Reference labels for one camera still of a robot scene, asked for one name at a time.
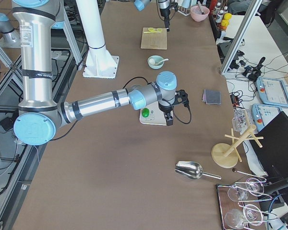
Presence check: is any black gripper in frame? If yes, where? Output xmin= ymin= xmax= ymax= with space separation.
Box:
xmin=159 ymin=7 xmax=170 ymax=31
xmin=158 ymin=101 xmax=173 ymax=126

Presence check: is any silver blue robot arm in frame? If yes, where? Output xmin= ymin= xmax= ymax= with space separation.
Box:
xmin=12 ymin=0 xmax=178 ymax=146
xmin=134 ymin=0 xmax=176 ymax=32

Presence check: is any pink bowl with ice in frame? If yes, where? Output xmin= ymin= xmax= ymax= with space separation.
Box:
xmin=190 ymin=5 xmax=210 ymax=22

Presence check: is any light green bowl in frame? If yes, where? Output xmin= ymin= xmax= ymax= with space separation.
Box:
xmin=147 ymin=55 xmax=164 ymax=69

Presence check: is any white rectangular tray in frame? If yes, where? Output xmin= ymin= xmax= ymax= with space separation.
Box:
xmin=139 ymin=107 xmax=166 ymax=126

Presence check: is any wooden cutting board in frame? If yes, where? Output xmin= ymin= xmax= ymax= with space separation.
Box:
xmin=140 ymin=27 xmax=168 ymax=50

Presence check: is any green lime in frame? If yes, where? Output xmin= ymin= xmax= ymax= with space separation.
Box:
xmin=142 ymin=108 xmax=150 ymax=118

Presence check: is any metal muddler tube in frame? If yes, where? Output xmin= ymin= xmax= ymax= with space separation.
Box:
xmin=197 ymin=1 xmax=205 ymax=15

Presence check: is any grey folded cloth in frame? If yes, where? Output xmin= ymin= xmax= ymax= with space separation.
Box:
xmin=202 ymin=89 xmax=221 ymax=105

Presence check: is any metal scoop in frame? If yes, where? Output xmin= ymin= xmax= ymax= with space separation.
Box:
xmin=175 ymin=161 xmax=222 ymax=180

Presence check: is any wooden mug tree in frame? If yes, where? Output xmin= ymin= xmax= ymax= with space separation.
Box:
xmin=211 ymin=112 xmax=264 ymax=168

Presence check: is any clear glass jar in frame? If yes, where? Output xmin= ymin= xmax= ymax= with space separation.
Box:
xmin=232 ymin=109 xmax=250 ymax=133

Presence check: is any teach pendant tablet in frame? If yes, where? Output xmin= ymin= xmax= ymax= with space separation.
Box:
xmin=251 ymin=103 xmax=282 ymax=132
xmin=256 ymin=77 xmax=288 ymax=107

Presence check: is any wine glass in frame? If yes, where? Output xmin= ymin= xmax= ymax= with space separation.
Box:
xmin=228 ymin=184 xmax=249 ymax=202
xmin=225 ymin=209 xmax=247 ymax=230

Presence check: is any black monitor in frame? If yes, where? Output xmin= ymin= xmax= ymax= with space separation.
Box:
xmin=250 ymin=112 xmax=288 ymax=178

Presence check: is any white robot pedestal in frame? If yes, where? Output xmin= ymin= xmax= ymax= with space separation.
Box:
xmin=76 ymin=0 xmax=119 ymax=79

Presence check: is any aluminium frame post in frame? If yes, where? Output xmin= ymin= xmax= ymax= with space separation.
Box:
xmin=220 ymin=0 xmax=262 ymax=75

